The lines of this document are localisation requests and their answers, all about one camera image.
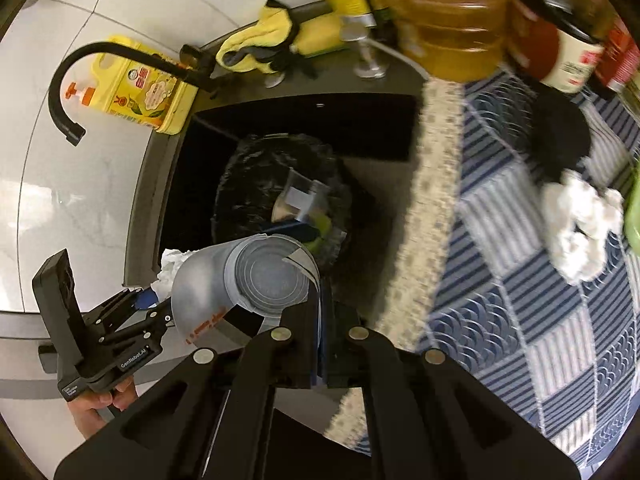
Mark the dark grey sink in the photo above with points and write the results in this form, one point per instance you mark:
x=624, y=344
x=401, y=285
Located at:
x=350, y=125

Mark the dark soy sauce jug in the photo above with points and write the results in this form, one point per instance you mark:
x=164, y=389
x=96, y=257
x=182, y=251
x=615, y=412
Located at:
x=570, y=65

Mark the yellow cleaning cloth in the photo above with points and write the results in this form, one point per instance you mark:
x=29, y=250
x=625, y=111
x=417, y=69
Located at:
x=250, y=35

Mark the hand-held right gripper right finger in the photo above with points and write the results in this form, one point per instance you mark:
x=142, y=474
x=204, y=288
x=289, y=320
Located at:
x=340, y=350

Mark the blue white patterned tablecloth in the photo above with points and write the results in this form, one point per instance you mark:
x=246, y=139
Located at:
x=525, y=310

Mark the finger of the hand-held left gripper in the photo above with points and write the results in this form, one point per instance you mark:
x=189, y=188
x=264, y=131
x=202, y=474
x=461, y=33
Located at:
x=120, y=305
x=150, y=324

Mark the large cooking oil bottle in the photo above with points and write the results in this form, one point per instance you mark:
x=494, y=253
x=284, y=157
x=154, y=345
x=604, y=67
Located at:
x=450, y=20

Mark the white paper cup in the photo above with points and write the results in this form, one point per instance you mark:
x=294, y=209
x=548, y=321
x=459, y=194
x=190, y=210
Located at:
x=210, y=285

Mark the yellow dish soap bottle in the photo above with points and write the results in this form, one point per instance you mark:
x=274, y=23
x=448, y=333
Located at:
x=145, y=95

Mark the black round object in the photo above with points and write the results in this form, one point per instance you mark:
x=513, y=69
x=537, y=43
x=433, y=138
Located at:
x=555, y=135

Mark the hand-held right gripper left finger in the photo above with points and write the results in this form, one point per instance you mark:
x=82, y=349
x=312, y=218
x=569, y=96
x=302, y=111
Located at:
x=300, y=340

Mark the green patterned paper cup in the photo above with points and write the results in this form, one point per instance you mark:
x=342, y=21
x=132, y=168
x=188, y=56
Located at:
x=322, y=225

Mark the clear plastic cup with sticker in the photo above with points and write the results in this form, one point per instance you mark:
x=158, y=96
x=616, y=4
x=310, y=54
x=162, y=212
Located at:
x=300, y=195

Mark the person's left hand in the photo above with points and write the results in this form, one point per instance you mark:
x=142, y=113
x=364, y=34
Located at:
x=92, y=410

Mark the chrome soap dispenser pump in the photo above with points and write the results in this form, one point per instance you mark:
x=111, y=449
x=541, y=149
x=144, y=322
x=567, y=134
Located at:
x=370, y=67

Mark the black trash bag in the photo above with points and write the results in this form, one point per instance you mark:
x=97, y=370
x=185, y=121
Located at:
x=240, y=185

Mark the black kitchen faucet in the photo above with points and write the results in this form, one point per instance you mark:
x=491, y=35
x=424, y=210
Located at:
x=65, y=110

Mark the yellow sponge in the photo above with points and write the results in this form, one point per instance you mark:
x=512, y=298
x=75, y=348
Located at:
x=320, y=35

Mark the white tissue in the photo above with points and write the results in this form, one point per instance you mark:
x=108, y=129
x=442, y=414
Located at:
x=170, y=270
x=575, y=230

